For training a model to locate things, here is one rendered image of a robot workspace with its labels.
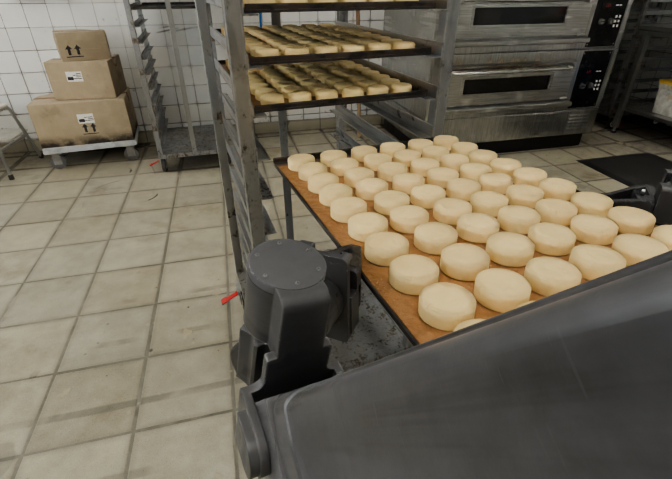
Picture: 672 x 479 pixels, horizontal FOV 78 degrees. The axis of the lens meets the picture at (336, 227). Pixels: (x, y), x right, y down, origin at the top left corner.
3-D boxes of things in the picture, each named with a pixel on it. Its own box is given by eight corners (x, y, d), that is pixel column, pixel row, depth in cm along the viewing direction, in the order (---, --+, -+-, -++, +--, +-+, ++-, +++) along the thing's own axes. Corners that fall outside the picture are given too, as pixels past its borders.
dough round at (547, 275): (584, 283, 42) (589, 267, 41) (567, 306, 39) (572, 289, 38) (533, 266, 45) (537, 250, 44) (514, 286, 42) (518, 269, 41)
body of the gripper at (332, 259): (301, 316, 47) (265, 362, 41) (295, 237, 42) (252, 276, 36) (355, 332, 44) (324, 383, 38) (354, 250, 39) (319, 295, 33)
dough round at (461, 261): (474, 255, 47) (476, 240, 46) (496, 279, 43) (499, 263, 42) (432, 259, 47) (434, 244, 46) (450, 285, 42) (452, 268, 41)
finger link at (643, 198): (588, 175, 62) (664, 185, 58) (576, 218, 65) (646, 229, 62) (592, 192, 56) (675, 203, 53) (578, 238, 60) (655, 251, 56)
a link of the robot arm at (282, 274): (249, 492, 27) (362, 446, 31) (263, 386, 21) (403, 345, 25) (210, 351, 36) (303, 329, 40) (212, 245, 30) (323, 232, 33)
